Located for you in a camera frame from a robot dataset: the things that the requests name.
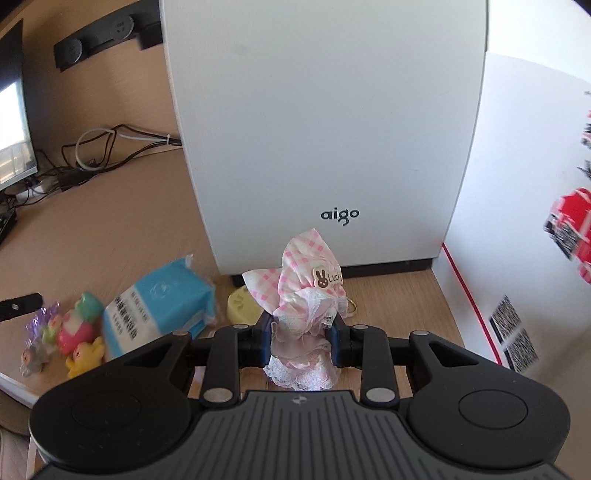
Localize small white adapter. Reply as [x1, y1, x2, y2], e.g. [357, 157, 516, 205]
[16, 180, 51, 204]

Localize black computer monitor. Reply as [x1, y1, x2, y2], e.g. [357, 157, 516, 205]
[0, 18, 40, 192]

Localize yellow round item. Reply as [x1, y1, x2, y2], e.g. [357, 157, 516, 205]
[226, 285, 262, 325]

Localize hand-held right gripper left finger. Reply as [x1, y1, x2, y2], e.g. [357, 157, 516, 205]
[104, 316, 274, 407]

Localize white looped cable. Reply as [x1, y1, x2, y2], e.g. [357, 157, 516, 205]
[75, 128, 183, 172]

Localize pink checked doll dress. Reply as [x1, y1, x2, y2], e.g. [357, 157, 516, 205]
[242, 227, 349, 392]

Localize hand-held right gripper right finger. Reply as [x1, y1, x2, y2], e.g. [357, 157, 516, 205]
[325, 316, 502, 407]

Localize black power adapter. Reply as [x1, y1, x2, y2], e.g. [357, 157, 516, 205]
[55, 168, 93, 190]

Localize black wall power strip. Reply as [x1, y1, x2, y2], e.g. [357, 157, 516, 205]
[53, 0, 164, 72]

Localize grey pony toy purple mane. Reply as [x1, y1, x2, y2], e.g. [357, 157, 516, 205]
[19, 302, 63, 377]

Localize white box with red print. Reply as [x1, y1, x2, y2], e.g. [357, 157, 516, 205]
[436, 53, 591, 374]

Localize black keyboard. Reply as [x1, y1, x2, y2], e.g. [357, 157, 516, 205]
[0, 208, 19, 250]

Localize black cables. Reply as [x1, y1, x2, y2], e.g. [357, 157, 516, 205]
[37, 122, 183, 185]

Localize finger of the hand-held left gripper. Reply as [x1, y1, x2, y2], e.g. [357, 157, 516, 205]
[0, 292, 43, 321]

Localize yellow toy figure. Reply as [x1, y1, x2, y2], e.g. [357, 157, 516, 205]
[66, 337, 106, 380]

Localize pink green toy figure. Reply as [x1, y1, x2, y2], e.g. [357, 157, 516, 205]
[55, 292, 106, 356]

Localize white computer case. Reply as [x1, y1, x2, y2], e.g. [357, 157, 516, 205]
[158, 0, 490, 280]

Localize blue tissue pack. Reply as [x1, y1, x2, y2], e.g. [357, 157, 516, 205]
[100, 255, 218, 361]

